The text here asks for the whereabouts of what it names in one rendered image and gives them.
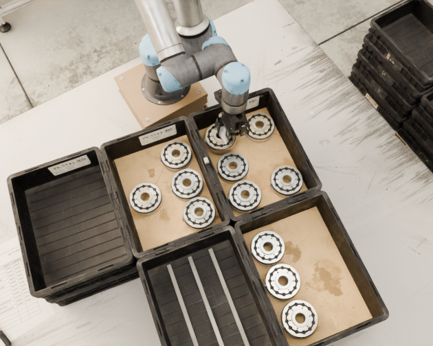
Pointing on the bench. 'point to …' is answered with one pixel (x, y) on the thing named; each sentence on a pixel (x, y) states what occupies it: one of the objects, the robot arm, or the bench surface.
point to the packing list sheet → (10, 294)
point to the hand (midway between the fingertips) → (229, 132)
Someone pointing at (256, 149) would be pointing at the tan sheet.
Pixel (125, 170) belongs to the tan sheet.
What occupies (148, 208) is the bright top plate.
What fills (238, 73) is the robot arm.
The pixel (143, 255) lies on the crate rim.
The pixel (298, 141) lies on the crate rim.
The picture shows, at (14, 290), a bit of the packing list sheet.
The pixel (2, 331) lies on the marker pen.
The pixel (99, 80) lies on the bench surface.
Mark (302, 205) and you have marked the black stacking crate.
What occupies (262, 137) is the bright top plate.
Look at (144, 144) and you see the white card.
